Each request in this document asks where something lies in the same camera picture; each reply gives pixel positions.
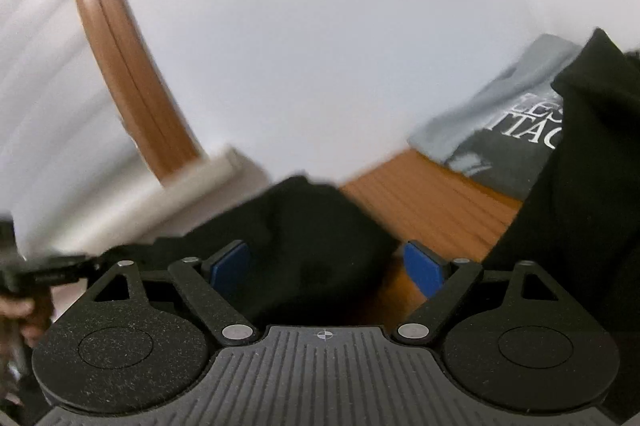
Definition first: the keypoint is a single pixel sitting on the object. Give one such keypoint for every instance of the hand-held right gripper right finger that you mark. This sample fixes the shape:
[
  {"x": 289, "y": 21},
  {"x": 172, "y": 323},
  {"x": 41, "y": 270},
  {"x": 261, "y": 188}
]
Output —
[{"x": 422, "y": 268}]

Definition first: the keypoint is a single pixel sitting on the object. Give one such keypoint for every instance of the person's left hand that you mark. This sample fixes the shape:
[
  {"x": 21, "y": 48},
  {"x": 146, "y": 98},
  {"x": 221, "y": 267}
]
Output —
[{"x": 27, "y": 313}]

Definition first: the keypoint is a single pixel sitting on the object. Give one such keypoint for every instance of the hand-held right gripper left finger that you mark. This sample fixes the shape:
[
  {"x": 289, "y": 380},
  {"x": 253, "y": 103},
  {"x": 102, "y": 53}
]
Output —
[{"x": 230, "y": 266}]

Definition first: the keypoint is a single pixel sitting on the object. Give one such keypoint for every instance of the black garment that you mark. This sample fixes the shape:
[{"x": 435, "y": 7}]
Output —
[{"x": 310, "y": 246}]

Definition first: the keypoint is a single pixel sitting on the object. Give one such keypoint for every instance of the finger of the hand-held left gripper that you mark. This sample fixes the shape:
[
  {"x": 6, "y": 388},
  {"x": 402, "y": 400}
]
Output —
[{"x": 60, "y": 270}]

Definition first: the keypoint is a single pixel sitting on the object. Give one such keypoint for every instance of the grey window shutter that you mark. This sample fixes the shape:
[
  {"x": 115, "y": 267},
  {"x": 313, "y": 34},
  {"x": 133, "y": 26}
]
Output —
[{"x": 35, "y": 81}]

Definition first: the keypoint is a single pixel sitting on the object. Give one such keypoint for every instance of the white window sill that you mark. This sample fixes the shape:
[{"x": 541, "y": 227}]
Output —
[{"x": 210, "y": 181}]

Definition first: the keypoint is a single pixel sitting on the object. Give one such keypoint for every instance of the wooden window frame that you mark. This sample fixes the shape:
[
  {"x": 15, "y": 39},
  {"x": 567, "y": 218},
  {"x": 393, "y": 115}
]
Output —
[{"x": 125, "y": 71}]

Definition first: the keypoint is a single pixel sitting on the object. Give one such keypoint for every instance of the grey printed t-shirt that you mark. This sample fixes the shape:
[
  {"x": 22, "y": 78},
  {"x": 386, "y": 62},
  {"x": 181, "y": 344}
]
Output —
[{"x": 505, "y": 131}]

